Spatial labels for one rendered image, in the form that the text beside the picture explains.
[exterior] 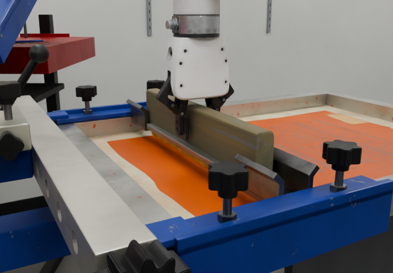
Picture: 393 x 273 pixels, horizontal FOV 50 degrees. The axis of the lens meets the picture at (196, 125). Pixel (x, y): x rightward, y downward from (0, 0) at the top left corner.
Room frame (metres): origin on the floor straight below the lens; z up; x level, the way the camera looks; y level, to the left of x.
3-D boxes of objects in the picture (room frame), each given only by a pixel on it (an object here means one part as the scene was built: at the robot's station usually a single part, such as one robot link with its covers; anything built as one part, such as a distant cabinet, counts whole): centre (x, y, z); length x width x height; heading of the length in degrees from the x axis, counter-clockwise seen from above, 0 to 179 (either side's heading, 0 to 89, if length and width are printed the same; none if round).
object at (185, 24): (0.70, 0.01, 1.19); 0.09 x 0.07 x 0.03; 118
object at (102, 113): (0.93, 0.16, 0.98); 0.30 x 0.05 x 0.07; 119
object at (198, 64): (0.70, 0.00, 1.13); 0.10 x 0.08 x 0.11; 118
